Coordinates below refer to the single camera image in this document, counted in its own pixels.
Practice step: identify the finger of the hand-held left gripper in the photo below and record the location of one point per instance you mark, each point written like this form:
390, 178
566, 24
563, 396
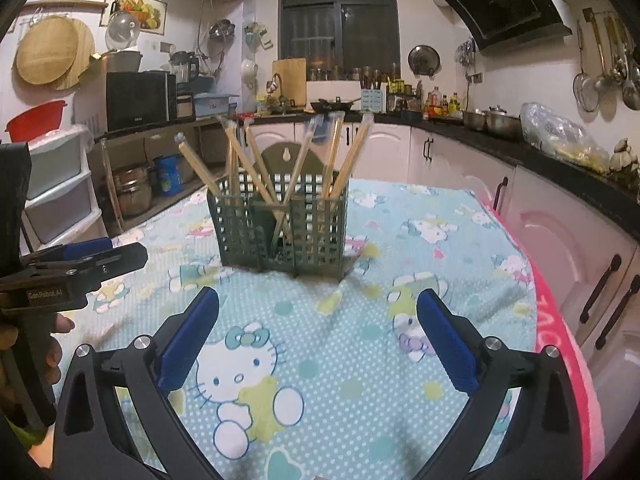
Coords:
90, 247
120, 260

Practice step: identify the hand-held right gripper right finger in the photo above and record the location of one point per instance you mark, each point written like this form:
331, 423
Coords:
447, 340

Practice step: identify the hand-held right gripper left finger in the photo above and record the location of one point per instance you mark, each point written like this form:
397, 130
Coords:
187, 340

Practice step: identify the group of bamboo chopsticks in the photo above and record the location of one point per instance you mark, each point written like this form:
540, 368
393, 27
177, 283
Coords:
201, 167

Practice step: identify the green perforated utensil holder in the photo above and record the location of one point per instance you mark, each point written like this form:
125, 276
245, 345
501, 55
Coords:
275, 160

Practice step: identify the person's left forearm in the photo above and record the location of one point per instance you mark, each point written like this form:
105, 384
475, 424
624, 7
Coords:
30, 440

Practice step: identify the row of hanging kitchen utensils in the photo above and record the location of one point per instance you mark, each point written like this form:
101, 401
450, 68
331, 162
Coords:
586, 92

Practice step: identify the person's left hand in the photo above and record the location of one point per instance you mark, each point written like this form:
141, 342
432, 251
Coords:
64, 324

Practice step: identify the white plastic drawer cabinet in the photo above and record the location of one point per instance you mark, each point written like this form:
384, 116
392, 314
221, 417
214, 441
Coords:
55, 160

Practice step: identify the long wooden stick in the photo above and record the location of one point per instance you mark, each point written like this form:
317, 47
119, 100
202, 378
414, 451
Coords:
112, 185

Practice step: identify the stack of steel stockpots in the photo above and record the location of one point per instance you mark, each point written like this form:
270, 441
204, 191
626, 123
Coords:
131, 192

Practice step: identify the red plastic basin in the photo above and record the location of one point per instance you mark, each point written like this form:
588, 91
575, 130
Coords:
37, 120

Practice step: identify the blue tin can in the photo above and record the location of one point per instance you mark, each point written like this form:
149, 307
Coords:
167, 175

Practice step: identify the cartoon cat printed blanket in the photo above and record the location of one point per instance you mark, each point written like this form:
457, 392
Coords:
325, 385

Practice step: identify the wooden storage shelf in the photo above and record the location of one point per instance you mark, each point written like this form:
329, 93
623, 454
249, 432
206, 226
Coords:
150, 129

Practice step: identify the black microwave oven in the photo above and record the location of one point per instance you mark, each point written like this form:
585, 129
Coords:
135, 102

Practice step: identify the round bamboo lid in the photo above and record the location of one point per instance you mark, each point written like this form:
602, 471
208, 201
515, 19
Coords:
47, 50

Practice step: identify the round wooden board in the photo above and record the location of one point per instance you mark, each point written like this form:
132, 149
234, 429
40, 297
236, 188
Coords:
85, 60

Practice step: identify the grey pot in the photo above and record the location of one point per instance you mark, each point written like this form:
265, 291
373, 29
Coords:
122, 62

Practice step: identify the glass pot lid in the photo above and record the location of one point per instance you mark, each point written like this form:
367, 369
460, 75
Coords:
122, 30

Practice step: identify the blender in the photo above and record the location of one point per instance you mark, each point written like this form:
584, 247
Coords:
184, 67

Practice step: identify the black kitchen countertop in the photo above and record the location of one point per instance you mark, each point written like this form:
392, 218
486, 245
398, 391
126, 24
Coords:
450, 132

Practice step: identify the small steel pot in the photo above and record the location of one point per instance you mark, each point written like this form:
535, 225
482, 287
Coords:
475, 120

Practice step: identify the large steel pot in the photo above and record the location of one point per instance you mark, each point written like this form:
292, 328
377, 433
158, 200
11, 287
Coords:
502, 122

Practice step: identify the white jug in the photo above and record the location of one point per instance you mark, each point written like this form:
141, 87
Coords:
249, 70

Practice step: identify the group of sauce bottles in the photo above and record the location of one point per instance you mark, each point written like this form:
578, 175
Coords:
440, 105

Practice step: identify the clear plastic bag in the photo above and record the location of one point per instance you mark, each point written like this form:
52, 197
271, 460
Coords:
560, 130

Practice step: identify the wooden cutting board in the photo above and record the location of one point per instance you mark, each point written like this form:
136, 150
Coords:
290, 80

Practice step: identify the light blue knife holder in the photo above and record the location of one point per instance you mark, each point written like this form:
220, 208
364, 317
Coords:
373, 101

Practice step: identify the hanging steel colander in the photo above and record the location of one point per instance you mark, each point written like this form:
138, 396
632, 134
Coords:
222, 30

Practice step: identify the pile of garlic bulbs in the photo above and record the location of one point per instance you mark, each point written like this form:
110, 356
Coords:
622, 157

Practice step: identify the black wok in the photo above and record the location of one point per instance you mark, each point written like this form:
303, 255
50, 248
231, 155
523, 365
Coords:
332, 106

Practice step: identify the hanging peeler holder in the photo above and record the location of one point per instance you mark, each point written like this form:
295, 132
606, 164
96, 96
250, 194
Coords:
255, 35

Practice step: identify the row of spice jars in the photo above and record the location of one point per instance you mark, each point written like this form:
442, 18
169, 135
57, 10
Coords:
370, 74

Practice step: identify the steel pot lid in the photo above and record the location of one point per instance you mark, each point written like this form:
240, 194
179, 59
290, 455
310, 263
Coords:
424, 61

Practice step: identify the dark window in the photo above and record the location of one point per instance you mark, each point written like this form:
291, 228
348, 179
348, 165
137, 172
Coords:
310, 20

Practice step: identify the black range hood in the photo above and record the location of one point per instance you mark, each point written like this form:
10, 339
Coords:
495, 5

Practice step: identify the fruit wall poster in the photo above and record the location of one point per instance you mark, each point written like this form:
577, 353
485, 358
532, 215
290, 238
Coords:
145, 10

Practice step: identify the wall socket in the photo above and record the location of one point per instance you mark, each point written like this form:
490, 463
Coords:
477, 77

